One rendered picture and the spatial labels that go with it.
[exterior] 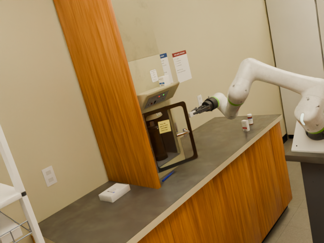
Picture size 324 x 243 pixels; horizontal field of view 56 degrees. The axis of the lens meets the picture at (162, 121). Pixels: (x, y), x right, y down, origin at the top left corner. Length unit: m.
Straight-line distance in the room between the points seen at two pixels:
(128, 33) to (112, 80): 0.30
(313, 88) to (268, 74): 0.25
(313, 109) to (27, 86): 1.63
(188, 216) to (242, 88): 0.80
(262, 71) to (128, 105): 0.82
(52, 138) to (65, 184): 0.31
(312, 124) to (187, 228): 0.91
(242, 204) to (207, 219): 0.43
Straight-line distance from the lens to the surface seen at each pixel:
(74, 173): 2.14
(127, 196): 1.93
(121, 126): 1.90
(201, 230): 1.99
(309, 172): 2.10
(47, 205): 2.08
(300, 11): 4.54
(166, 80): 1.97
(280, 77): 1.94
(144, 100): 1.81
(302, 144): 2.06
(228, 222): 2.24
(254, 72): 1.94
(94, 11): 1.85
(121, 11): 1.93
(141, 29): 2.00
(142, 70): 1.94
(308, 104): 1.88
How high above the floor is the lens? 1.73
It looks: 13 degrees down
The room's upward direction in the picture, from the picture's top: 14 degrees counter-clockwise
